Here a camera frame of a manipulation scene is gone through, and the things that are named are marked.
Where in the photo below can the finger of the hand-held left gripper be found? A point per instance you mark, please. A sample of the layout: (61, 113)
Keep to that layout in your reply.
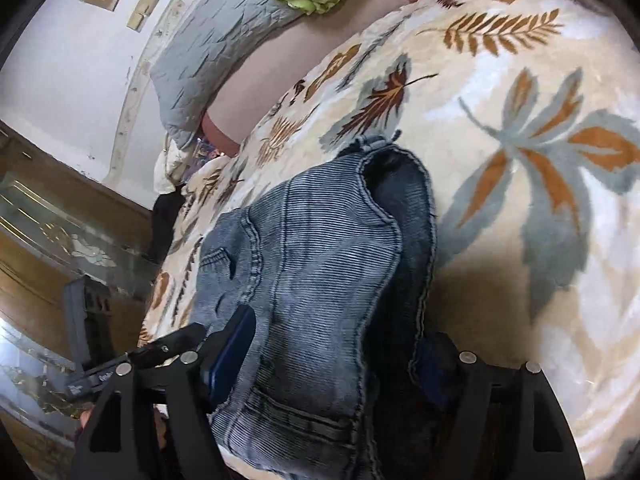
(170, 346)

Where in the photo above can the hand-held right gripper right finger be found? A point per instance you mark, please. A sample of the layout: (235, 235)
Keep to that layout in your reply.
(440, 370)

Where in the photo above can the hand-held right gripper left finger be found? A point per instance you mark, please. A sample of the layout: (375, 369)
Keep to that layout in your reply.
(232, 355)

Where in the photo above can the blue-grey denim pants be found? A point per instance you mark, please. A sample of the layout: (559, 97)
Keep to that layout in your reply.
(310, 260)

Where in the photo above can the wooden wardrobe with mirror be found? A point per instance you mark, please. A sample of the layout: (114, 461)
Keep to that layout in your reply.
(40, 270)

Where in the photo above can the dark cloth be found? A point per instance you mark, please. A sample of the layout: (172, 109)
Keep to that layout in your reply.
(167, 225)

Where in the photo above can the cream white cloth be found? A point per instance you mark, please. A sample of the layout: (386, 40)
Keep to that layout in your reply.
(172, 165)

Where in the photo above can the colourful printed item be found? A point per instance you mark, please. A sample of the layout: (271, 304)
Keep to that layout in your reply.
(205, 150)

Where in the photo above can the cream bed headboard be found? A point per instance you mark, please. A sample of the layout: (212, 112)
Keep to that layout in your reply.
(145, 85)

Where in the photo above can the cream leaf-print fleece blanket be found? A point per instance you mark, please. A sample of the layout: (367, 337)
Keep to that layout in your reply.
(500, 110)

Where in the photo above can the pink bed sheet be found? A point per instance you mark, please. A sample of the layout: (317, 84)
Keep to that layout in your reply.
(280, 70)

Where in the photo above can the grey quilted pillow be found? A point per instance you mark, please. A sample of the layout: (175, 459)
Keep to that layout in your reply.
(210, 55)

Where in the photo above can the beige wall switch plate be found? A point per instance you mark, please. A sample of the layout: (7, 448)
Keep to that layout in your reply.
(142, 10)

